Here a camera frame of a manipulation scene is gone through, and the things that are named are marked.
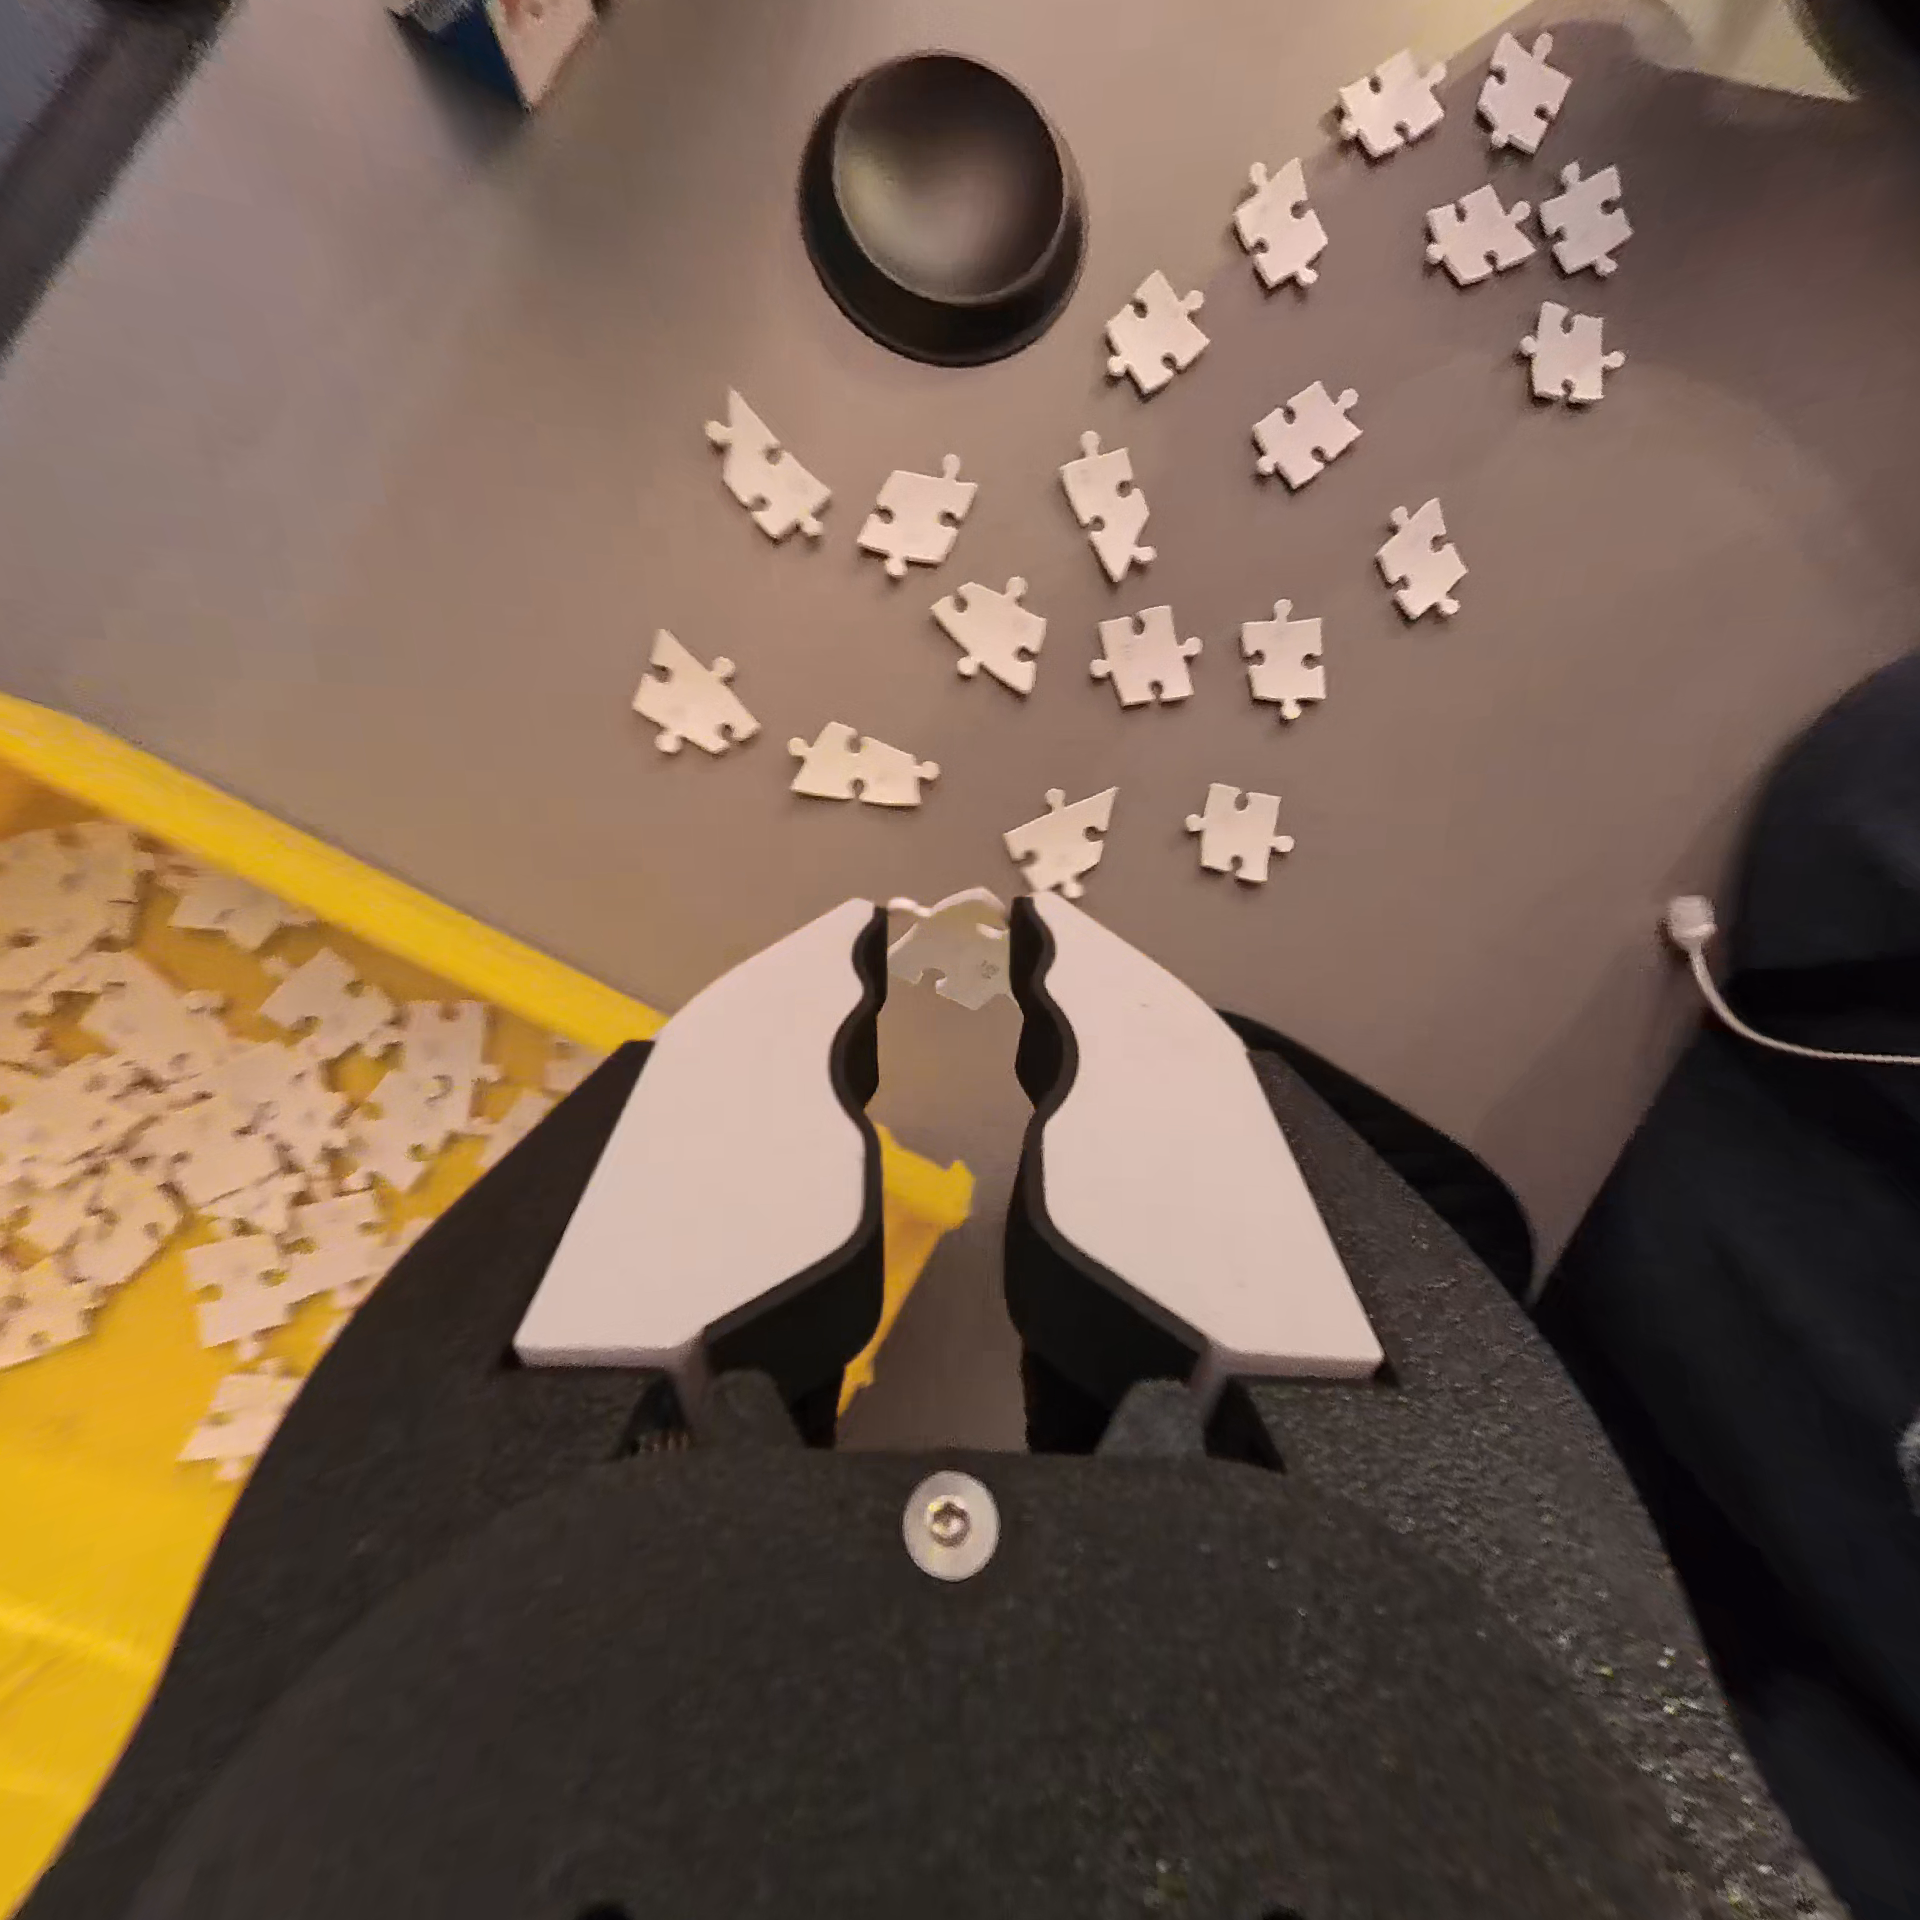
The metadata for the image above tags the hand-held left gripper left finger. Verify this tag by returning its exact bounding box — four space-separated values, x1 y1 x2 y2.
516 893 893 1446

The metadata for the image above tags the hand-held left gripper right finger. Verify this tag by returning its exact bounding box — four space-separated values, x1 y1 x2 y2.
1004 893 1385 1446

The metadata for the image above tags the white jigsaw piece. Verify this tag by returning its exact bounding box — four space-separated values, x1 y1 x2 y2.
879 888 1023 1021

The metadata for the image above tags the pile of puzzle pieces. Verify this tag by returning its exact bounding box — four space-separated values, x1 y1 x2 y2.
0 816 602 1484

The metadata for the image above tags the spread of white jigsaw pieces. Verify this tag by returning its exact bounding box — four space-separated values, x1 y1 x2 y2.
634 28 1639 898

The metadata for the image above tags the yellow plastic bin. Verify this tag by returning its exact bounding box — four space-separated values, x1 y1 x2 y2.
0 692 979 1920

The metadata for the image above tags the colourful puzzle box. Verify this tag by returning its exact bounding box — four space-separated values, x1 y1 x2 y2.
392 0 618 111

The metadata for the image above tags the black quilted pad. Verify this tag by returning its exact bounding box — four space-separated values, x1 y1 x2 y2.
1234 1015 1549 1302

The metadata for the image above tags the white hoodie drawstring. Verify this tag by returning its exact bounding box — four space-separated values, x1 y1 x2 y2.
1661 893 1920 1073

